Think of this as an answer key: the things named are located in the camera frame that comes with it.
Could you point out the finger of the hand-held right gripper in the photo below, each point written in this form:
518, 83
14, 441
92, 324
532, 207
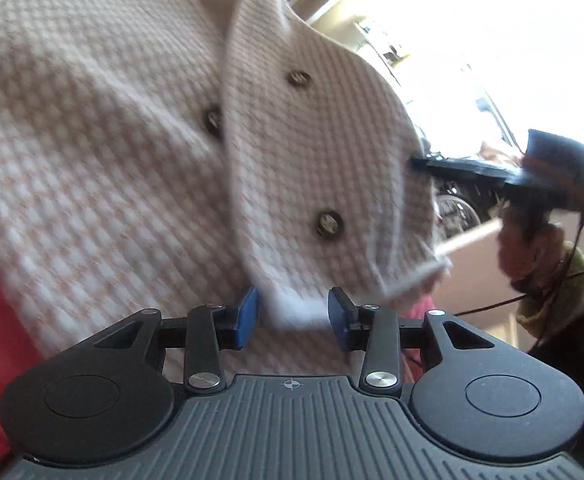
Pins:
466, 167

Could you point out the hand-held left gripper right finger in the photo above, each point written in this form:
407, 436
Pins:
339, 317

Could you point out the beige houndstooth fleece-lined cardigan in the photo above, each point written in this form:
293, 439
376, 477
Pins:
122, 160

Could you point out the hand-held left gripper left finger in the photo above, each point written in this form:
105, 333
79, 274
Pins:
247, 317

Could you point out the person's right hand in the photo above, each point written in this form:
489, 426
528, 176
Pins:
531, 255

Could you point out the person's dark clothing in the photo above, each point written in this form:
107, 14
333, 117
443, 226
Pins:
581, 370

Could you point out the person's right forearm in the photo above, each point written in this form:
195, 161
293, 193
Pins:
576, 285

